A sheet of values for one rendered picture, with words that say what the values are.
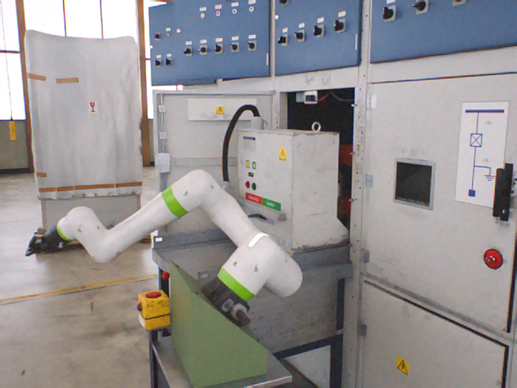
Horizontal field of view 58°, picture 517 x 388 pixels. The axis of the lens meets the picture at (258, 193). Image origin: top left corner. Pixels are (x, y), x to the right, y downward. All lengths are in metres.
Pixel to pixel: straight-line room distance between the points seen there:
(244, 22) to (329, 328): 1.57
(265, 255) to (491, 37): 0.88
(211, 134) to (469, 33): 1.35
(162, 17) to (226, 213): 2.06
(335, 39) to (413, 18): 0.42
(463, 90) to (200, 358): 1.08
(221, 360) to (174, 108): 1.43
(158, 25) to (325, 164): 1.98
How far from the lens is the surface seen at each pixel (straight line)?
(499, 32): 1.53
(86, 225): 1.78
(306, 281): 1.91
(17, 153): 12.83
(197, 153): 2.44
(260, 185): 2.08
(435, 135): 1.64
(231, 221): 1.69
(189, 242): 2.27
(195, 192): 1.64
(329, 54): 2.07
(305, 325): 2.01
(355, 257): 2.02
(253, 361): 1.38
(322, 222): 1.97
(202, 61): 2.75
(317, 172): 1.91
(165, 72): 3.46
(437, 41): 1.66
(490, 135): 1.51
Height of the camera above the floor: 1.47
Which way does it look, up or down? 10 degrees down
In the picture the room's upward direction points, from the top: straight up
